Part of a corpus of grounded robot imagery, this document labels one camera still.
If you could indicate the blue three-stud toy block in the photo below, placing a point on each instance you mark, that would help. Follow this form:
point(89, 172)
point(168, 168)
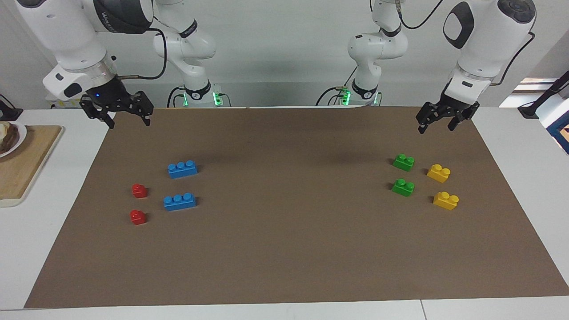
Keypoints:
point(179, 202)
point(182, 169)

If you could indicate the black stand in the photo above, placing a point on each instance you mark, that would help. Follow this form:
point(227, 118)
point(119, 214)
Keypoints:
point(546, 93)

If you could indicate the brown table mat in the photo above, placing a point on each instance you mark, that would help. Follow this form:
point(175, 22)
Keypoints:
point(284, 253)

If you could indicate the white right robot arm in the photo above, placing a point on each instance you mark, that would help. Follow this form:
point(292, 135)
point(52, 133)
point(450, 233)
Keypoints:
point(66, 31)

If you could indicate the green two-stud toy block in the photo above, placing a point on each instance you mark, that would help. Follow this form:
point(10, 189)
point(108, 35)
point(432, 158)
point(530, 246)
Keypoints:
point(403, 162)
point(403, 187)

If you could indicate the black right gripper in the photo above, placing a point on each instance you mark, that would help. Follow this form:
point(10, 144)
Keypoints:
point(111, 97)

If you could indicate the white power strip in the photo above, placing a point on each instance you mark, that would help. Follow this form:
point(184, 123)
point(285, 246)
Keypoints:
point(66, 103)

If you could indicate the white plate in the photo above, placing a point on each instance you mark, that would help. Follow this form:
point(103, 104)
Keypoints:
point(21, 138)

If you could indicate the brown food on plate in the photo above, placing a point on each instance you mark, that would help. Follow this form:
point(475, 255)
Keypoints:
point(8, 138)

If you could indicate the wooden cutting board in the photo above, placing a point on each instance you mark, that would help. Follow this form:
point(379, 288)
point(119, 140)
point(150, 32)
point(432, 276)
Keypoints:
point(26, 173)

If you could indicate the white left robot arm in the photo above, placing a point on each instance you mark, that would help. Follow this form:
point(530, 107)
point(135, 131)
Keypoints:
point(480, 40)

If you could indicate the yellow two-stud toy block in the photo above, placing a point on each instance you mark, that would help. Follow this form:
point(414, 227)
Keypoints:
point(438, 173)
point(446, 201)

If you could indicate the red one-stud toy block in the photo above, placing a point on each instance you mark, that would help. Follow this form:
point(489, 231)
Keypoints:
point(138, 217)
point(139, 191)

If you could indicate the black clamp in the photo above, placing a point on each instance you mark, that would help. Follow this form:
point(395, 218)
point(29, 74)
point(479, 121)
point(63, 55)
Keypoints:
point(9, 111)

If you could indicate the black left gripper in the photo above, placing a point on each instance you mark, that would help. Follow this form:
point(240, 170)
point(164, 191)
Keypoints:
point(458, 107)

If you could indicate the blue box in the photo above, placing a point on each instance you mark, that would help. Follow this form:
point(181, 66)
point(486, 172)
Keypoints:
point(559, 133)

